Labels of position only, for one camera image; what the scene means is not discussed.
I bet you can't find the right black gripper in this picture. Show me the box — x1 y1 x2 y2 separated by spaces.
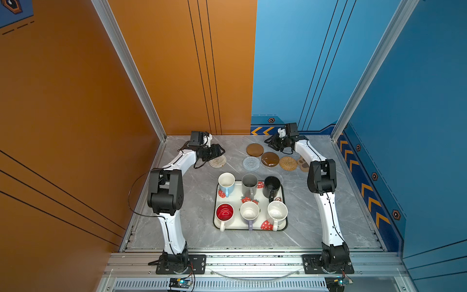
264 133 291 152

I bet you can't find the tan rattan coaster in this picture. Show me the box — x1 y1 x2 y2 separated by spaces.
279 156 298 171

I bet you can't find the dark brown worn coaster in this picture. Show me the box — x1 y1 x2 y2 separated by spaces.
261 152 280 167

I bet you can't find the paw shaped wooden coaster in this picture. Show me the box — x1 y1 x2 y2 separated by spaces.
297 157 310 172

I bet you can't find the light brown wooden coaster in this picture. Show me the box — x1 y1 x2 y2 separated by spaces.
246 143 264 157

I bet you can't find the blue grey woven coaster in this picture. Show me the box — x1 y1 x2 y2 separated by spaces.
243 156 261 172

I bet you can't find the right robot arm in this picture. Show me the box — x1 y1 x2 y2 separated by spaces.
265 133 355 274

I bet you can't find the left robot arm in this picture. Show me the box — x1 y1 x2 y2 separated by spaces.
147 144 226 273

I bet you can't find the light blue mug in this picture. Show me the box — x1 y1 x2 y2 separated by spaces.
218 173 235 198

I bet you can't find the black mug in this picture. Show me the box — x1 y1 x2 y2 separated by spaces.
263 176 281 202

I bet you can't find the grey mug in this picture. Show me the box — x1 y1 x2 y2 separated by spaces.
242 173 259 199

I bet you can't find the red interior white mug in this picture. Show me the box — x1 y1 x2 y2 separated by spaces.
215 203 235 232

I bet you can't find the white strawberry serving tray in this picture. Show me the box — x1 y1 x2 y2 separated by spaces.
213 180 273 231

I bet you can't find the left green circuit board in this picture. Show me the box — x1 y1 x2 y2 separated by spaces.
168 277 193 292

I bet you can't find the green circuit board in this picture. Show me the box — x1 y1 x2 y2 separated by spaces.
325 278 353 292
168 277 193 292

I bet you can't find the right green circuit board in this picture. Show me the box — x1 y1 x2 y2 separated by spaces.
325 278 353 292

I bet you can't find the white purple handled mug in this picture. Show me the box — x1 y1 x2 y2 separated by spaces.
240 201 260 231

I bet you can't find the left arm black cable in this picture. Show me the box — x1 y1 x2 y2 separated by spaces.
127 144 216 220

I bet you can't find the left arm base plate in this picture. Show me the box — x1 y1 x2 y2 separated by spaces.
156 254 207 276

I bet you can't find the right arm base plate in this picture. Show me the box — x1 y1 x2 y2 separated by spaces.
302 254 355 274

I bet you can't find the aluminium front rail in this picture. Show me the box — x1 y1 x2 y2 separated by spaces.
103 249 409 279

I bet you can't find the left aluminium corner post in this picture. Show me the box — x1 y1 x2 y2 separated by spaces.
91 0 167 142

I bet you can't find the aluminium corner post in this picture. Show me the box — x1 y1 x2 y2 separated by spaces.
331 0 419 142
91 0 167 142

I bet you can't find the right aluminium corner post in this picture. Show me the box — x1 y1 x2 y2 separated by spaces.
331 0 419 142

